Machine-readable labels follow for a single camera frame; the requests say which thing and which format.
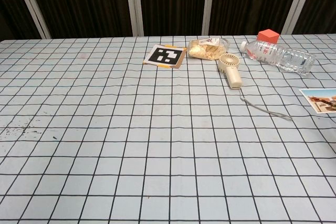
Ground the beige handheld portable fan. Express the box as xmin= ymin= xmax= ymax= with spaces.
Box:
xmin=217 ymin=52 xmax=243 ymax=90

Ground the black white marker card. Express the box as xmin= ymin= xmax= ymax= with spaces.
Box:
xmin=142 ymin=45 xmax=187 ymax=69

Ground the grid pattern tablecloth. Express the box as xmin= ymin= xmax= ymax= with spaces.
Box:
xmin=0 ymin=33 xmax=336 ymax=224

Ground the clear bag of snacks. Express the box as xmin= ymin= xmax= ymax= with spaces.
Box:
xmin=187 ymin=37 xmax=231 ymax=61

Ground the orange cube block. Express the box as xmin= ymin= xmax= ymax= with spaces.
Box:
xmin=257 ymin=28 xmax=280 ymax=44

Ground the clear plastic water bottle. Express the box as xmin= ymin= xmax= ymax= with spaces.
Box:
xmin=240 ymin=39 xmax=316 ymax=74

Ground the photo postcard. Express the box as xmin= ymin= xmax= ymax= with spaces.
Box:
xmin=299 ymin=88 xmax=336 ymax=115

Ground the grey fan wrist strap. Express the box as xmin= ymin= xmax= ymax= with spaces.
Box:
xmin=238 ymin=89 xmax=293 ymax=121

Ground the white partition frame post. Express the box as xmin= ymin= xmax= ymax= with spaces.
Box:
xmin=201 ymin=0 xmax=216 ymax=36
xmin=11 ymin=0 xmax=51 ymax=39
xmin=124 ymin=0 xmax=145 ymax=37
xmin=281 ymin=0 xmax=312 ymax=35

